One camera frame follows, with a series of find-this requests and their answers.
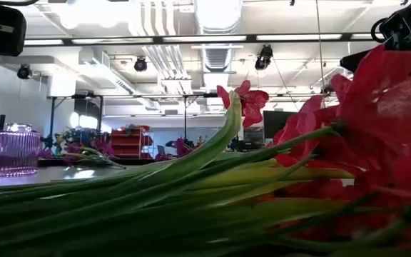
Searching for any purple ribbed glass vase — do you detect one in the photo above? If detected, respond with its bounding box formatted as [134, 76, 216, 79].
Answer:
[0, 123, 42, 178]

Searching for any thin hanging cable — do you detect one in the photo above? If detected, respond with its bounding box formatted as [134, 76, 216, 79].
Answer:
[315, 0, 326, 96]

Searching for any red artificial flower bunch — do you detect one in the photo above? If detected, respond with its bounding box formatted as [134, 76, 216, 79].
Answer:
[0, 44, 411, 257]
[0, 80, 270, 229]

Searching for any silver ventilation duct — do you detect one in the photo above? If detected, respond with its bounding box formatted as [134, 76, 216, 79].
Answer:
[193, 0, 244, 72]

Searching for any red shelf cart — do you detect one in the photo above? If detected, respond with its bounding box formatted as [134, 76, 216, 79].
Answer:
[110, 124, 155, 160]

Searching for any black background rig frame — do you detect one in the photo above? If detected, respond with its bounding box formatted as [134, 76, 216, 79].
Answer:
[48, 91, 221, 142]

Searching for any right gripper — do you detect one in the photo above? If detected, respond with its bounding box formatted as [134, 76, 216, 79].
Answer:
[340, 0, 411, 78]

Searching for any large black computer monitor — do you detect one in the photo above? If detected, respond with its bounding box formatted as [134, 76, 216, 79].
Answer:
[262, 110, 299, 141]

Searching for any black overhead light bar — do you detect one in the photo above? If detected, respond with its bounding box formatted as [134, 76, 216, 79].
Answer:
[23, 33, 385, 46]

